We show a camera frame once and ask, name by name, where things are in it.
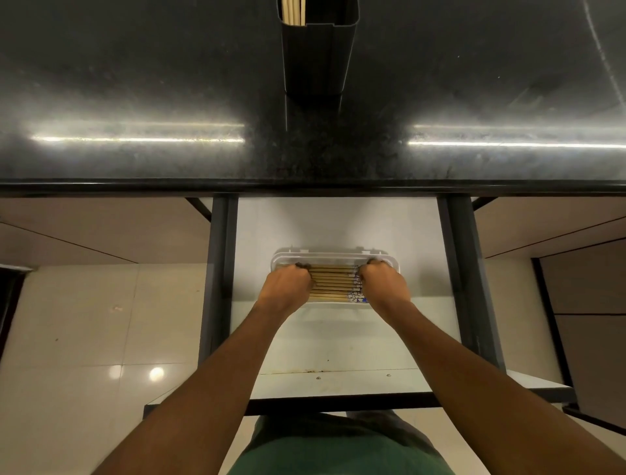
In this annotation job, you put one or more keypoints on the brown cabinet panel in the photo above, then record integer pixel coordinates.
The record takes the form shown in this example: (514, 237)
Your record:
(552, 222)
(98, 227)

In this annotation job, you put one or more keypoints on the person's left hand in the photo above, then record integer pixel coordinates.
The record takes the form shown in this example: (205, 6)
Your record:
(283, 289)

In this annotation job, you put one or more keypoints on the person's right fingers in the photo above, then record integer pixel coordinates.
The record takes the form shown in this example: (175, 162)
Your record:
(366, 270)

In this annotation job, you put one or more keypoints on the bundle of wooden chopsticks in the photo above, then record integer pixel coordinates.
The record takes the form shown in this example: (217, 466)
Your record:
(335, 285)

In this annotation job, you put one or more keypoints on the person's left fingers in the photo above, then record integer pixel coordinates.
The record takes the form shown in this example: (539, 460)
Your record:
(303, 270)

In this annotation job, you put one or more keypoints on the dark cabinet door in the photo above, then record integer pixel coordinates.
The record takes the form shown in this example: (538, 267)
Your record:
(587, 328)

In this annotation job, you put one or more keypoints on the person's green shirt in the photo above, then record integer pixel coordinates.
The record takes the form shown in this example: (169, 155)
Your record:
(337, 452)

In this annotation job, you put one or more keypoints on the person's left forearm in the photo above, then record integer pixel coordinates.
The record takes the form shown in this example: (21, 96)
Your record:
(210, 391)

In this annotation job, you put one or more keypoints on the person's right forearm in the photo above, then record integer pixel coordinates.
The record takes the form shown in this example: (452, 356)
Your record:
(469, 386)

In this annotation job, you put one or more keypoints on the black rectangular holder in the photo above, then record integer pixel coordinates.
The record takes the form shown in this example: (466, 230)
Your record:
(318, 54)

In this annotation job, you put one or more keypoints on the person's right hand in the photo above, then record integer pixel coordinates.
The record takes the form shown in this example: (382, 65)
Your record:
(384, 288)

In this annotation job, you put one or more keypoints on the white drawer with black frame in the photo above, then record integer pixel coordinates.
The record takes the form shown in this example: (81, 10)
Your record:
(342, 337)

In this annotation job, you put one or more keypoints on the pale chopsticks in holder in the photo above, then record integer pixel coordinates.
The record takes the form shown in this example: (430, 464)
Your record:
(292, 10)

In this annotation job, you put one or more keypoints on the clear plastic tray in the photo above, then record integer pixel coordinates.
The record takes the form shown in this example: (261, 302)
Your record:
(337, 256)

